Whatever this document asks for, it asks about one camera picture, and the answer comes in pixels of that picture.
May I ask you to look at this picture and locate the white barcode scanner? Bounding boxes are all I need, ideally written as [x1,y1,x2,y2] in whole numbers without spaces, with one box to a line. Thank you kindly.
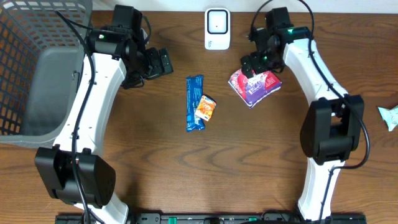
[204,7,231,50]

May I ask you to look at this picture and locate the blue biscuit packet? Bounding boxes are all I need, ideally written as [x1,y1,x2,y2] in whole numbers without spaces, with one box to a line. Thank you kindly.
[186,75,205,132]

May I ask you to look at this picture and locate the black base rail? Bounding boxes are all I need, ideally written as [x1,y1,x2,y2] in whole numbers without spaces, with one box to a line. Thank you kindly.
[54,210,368,224]

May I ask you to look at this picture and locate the orange tissue packet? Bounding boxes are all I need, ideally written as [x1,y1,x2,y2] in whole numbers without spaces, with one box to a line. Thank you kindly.
[195,95,216,121]

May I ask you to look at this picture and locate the purple Carefree pad pack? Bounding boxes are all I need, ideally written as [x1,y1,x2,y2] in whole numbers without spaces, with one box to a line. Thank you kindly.
[228,69,282,108]

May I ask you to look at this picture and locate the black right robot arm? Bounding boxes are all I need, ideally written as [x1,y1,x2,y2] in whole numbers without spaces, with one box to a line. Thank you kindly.
[241,7,370,223]

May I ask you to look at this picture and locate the mint green wipes packet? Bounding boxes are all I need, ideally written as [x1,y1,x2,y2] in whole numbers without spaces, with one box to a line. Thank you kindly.
[378,106,398,132]

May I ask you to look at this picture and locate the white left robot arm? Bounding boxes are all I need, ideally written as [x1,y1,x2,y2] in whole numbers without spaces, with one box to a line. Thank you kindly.
[34,5,173,223]

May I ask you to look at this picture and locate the dark grey plastic basket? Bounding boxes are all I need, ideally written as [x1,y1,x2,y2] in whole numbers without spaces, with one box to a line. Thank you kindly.
[1,0,93,149]

